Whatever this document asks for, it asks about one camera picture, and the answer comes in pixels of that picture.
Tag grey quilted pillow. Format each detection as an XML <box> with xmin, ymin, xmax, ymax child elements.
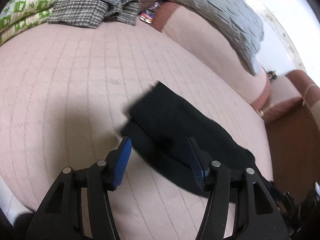
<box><xmin>152</xmin><ymin>0</ymin><xmax>265</xmax><ymax>75</ymax></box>

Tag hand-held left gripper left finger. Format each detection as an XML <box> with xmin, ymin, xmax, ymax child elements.
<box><xmin>25</xmin><ymin>137</ymin><xmax>132</xmax><ymax>240</ymax></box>

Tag pink quilted bed cover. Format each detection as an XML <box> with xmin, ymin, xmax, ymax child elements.
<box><xmin>0</xmin><ymin>21</ymin><xmax>274</xmax><ymax>240</ymax></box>

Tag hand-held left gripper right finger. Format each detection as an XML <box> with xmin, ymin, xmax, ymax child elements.
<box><xmin>188</xmin><ymin>137</ymin><xmax>292</xmax><ymax>240</ymax></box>

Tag houndstooth coat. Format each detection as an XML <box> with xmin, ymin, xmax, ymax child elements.
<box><xmin>47</xmin><ymin>0</ymin><xmax>140</xmax><ymax>29</ymax></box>

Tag black pants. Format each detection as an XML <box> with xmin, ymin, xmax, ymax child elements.
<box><xmin>121</xmin><ymin>80</ymin><xmax>288</xmax><ymax>205</ymax></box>

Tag pink and brown side cushion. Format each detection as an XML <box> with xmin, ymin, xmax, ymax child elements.
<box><xmin>262</xmin><ymin>70</ymin><xmax>320</xmax><ymax>124</ymax></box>

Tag green patterned blanket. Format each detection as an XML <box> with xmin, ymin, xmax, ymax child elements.
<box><xmin>0</xmin><ymin>0</ymin><xmax>59</xmax><ymax>44</ymax></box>

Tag colourful small packet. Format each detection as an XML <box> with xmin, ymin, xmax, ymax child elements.
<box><xmin>139</xmin><ymin>2</ymin><xmax>160</xmax><ymax>25</ymax></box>

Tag pink headboard cushion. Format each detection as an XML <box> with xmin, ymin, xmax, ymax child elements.
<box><xmin>152</xmin><ymin>1</ymin><xmax>272</xmax><ymax>110</ymax></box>

